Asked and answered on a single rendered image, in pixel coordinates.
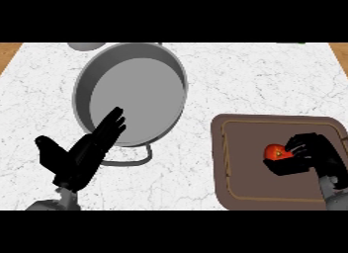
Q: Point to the red tomato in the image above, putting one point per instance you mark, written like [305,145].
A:
[274,152]

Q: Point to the grey round object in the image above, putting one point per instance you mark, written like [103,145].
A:
[87,46]

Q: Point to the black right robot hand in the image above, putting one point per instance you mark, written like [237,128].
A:
[311,154]

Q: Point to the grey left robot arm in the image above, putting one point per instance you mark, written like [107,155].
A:
[56,201]

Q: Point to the brown tray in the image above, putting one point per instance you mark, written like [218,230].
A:
[251,164]

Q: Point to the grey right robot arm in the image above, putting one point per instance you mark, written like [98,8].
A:
[339,196]

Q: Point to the green object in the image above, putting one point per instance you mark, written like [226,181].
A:
[291,42]

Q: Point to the grey metal pot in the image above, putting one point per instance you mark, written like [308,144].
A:
[134,95]

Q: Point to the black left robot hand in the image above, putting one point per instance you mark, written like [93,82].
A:
[85,154]

